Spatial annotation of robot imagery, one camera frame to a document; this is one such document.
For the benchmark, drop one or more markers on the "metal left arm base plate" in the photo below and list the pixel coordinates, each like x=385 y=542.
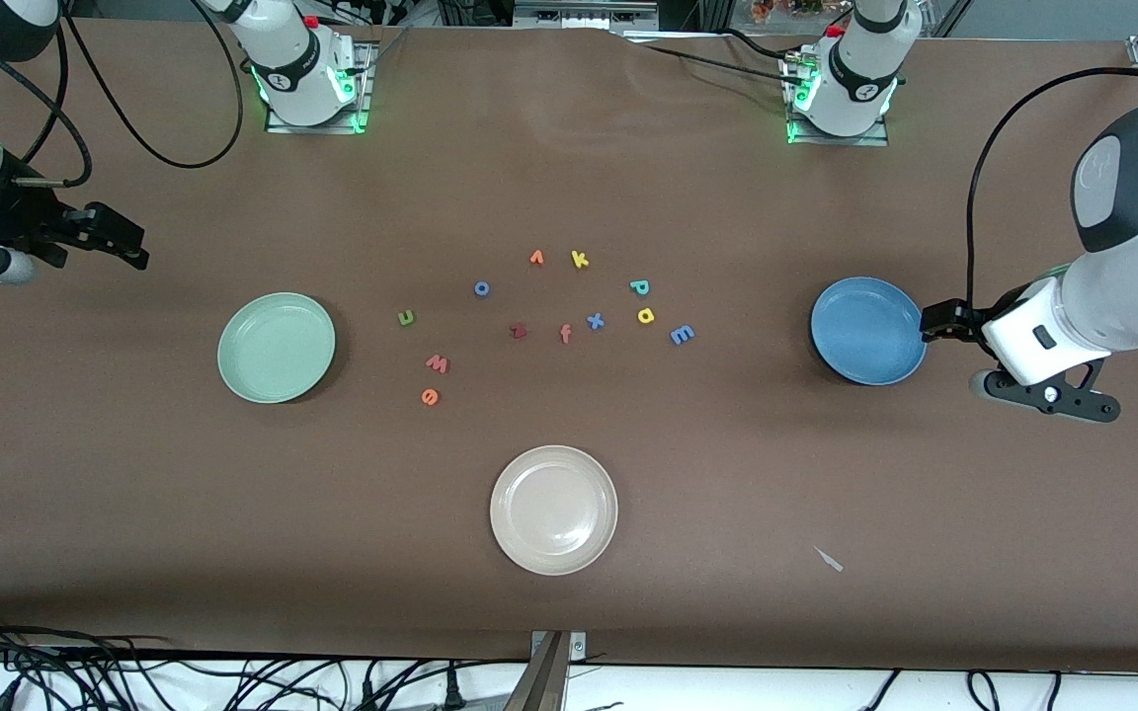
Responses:
x=836 y=141

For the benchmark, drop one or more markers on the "salmon foam letter w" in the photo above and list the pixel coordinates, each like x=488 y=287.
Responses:
x=437 y=364

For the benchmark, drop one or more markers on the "teal foam letter p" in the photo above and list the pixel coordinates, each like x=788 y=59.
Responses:
x=639 y=285

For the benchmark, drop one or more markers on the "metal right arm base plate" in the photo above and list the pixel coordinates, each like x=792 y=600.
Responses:
x=312 y=128

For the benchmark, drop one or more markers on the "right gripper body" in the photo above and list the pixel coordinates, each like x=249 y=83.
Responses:
x=24 y=215

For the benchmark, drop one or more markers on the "beige plate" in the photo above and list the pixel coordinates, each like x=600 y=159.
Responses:
x=554 y=510

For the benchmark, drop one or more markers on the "green plate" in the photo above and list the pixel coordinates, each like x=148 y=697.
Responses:
x=276 y=348

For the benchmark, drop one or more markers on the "small white tape scrap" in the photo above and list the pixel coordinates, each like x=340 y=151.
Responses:
x=829 y=559

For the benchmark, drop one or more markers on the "orange plastic toys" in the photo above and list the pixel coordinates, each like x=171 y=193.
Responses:
x=767 y=10

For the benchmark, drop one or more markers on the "grey power strip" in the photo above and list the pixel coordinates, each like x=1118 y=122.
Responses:
x=579 y=12

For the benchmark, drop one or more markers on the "silver metal bracket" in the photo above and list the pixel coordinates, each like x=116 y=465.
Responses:
x=577 y=647

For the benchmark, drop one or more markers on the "grey metal post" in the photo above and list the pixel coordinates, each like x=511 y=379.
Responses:
x=539 y=686

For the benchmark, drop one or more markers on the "blue plate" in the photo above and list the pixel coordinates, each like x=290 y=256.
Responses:
x=868 y=331

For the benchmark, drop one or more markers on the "yellow foam letter k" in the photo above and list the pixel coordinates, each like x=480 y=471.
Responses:
x=579 y=260

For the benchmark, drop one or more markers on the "brown table cover sheet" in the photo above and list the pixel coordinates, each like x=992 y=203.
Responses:
x=134 y=513

